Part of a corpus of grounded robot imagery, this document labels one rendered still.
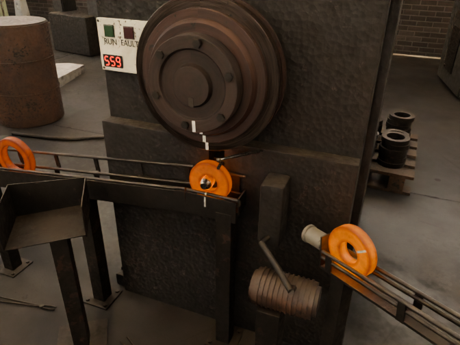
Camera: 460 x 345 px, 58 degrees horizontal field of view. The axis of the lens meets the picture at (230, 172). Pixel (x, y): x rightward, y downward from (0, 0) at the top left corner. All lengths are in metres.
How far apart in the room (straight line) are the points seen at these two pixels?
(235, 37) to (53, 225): 0.90
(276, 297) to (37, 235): 0.82
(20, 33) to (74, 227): 2.65
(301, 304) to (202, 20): 0.89
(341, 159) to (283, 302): 0.49
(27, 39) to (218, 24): 2.92
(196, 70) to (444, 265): 1.80
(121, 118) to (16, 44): 2.40
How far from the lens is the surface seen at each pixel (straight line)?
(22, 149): 1.92
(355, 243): 1.21
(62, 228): 1.56
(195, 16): 1.24
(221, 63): 1.15
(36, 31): 4.03
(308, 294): 1.36
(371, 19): 1.29
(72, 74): 5.59
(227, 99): 1.17
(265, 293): 1.38
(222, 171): 1.41
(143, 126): 1.59
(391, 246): 2.54
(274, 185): 1.33
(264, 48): 1.19
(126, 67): 1.58
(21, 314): 2.19
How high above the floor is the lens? 1.46
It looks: 28 degrees down
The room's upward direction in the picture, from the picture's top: 1 degrees clockwise
